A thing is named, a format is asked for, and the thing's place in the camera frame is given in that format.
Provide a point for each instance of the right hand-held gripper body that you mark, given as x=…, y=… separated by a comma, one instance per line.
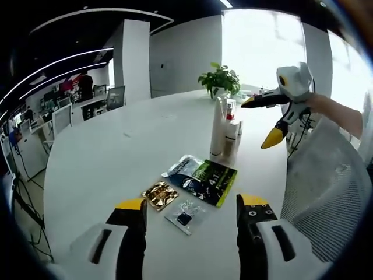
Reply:
x=294, y=81

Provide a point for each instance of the gold foil skincare sachet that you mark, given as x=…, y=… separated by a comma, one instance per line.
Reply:
x=158, y=195

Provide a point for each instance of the red-collar clear-cap skincare bottle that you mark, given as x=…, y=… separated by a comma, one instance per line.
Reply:
x=230, y=108

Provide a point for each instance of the grey mesh office chair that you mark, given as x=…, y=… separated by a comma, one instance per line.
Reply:
x=329, y=186

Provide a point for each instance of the green potted plant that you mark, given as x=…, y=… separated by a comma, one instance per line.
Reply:
x=220, y=78

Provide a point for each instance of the small white pump bottle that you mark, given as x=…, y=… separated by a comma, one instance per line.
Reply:
x=262, y=90

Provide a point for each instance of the blue green skincare packet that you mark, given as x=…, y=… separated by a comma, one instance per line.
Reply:
x=204, y=183

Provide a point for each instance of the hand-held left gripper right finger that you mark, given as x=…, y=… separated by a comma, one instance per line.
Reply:
x=250, y=233

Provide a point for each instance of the clear skincare sachet blue square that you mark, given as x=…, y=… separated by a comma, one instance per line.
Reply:
x=183, y=217

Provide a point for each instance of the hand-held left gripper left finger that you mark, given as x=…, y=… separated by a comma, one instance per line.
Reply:
x=128, y=230

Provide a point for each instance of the white skincare bottle red label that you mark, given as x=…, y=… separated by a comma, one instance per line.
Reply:
x=232, y=131

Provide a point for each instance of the white skincare tube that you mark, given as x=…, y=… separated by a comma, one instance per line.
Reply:
x=217, y=128

